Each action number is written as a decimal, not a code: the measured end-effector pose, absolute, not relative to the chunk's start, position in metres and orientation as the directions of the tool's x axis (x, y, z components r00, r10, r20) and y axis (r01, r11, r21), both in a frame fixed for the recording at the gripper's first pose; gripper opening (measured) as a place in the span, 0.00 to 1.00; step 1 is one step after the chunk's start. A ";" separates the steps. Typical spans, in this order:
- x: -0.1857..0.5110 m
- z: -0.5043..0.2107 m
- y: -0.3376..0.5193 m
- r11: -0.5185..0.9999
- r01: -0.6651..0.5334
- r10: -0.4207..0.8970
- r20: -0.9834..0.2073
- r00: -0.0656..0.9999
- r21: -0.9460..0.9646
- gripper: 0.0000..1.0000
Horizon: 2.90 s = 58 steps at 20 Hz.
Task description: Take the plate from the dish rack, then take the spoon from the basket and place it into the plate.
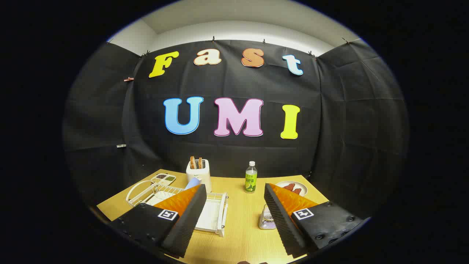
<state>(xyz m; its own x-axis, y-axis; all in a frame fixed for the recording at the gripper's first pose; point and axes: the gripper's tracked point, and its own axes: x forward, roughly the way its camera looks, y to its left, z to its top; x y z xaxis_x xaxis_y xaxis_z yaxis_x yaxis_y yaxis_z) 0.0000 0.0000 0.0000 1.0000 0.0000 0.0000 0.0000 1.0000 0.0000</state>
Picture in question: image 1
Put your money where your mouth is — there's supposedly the white divided condiment tray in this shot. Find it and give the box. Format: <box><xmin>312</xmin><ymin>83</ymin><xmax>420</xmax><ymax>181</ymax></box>
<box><xmin>151</xmin><ymin>173</ymin><xmax>176</xmax><ymax>185</ymax></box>

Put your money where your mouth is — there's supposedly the white toaster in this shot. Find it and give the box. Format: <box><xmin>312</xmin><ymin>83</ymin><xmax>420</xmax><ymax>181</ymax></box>
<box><xmin>186</xmin><ymin>159</ymin><xmax>212</xmax><ymax>193</ymax></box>

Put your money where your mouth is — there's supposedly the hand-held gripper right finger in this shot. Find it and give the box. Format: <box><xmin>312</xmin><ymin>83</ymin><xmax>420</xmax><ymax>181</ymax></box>
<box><xmin>264</xmin><ymin>183</ymin><xmax>370</xmax><ymax>259</ymax></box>

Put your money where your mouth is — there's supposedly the metal wire basket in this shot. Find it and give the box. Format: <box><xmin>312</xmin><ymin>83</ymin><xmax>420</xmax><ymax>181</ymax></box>
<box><xmin>259</xmin><ymin>204</ymin><xmax>277</xmax><ymax>230</ymax></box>

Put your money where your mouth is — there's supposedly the white wire dish rack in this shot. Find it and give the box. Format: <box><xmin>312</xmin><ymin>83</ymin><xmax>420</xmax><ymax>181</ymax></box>
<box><xmin>126</xmin><ymin>180</ymin><xmax>229</xmax><ymax>238</ymax></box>

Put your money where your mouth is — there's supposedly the cream oval dish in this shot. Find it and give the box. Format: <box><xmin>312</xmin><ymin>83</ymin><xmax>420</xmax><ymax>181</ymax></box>
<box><xmin>276</xmin><ymin>180</ymin><xmax>308</xmax><ymax>197</ymax></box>

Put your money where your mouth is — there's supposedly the black backdrop cloth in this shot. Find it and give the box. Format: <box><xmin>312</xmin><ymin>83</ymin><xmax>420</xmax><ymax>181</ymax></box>
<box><xmin>62</xmin><ymin>38</ymin><xmax>409</xmax><ymax>220</ymax></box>

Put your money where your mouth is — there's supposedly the green label drink bottle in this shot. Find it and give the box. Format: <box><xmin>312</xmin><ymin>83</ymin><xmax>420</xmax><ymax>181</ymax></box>
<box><xmin>245</xmin><ymin>161</ymin><xmax>258</xmax><ymax>194</ymax></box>

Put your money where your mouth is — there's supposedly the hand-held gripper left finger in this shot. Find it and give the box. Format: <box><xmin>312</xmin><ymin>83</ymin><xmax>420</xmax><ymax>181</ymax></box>
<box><xmin>109</xmin><ymin>184</ymin><xmax>208</xmax><ymax>259</ymax></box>

